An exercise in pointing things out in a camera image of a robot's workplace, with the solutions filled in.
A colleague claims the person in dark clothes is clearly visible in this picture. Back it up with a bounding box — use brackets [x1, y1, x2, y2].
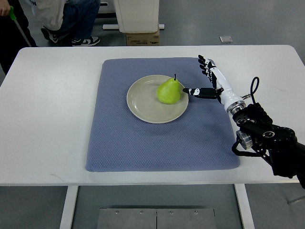
[0, 0, 37, 74]

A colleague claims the person in jeans and sneakers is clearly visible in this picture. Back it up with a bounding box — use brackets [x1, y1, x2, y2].
[26, 0, 101, 47]

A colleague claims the white cabinet panel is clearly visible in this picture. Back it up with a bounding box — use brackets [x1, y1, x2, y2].
[114, 0, 160, 33]

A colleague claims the green pear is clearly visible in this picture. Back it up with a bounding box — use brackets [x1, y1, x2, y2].
[156, 74, 181, 104]

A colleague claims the metal base plate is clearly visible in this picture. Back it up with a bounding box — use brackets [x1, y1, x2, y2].
[97, 208, 216, 229]

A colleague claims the white floor foot bar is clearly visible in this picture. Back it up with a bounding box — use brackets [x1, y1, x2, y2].
[102, 24, 165, 31]

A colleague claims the grey stick pole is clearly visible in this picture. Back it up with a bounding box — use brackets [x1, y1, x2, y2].
[9, 6, 31, 47]

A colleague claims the blue woven cloth mat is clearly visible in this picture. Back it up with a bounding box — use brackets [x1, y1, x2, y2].
[85, 57, 240, 172]

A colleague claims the cardboard box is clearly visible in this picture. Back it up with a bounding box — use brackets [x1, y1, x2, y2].
[125, 30, 160, 46]

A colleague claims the white table leg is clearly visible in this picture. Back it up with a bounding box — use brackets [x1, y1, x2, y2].
[60, 186, 79, 229]
[234, 184, 255, 229]

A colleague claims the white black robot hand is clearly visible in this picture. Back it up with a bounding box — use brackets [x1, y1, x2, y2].
[183, 55, 246, 115]

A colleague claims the small grey floor plate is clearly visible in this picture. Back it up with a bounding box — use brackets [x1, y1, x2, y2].
[219, 36, 233, 43]

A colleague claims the white right table leg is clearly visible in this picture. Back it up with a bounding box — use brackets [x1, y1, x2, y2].
[234, 184, 255, 229]

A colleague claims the white left table leg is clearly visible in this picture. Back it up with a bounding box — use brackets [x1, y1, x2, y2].
[60, 186, 79, 229]

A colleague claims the beige round plate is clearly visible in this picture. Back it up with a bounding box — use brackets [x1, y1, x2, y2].
[126, 75, 189, 124]

